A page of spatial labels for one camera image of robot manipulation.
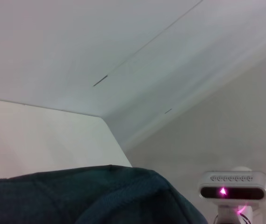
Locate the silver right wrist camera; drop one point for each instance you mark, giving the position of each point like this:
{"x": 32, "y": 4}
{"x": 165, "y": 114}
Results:
{"x": 233, "y": 184}

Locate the dark teal insulated lunch bag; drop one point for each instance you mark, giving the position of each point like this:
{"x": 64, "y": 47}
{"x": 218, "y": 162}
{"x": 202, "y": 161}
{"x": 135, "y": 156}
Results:
{"x": 76, "y": 198}

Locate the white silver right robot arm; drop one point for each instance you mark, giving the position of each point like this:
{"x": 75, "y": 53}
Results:
{"x": 227, "y": 215}

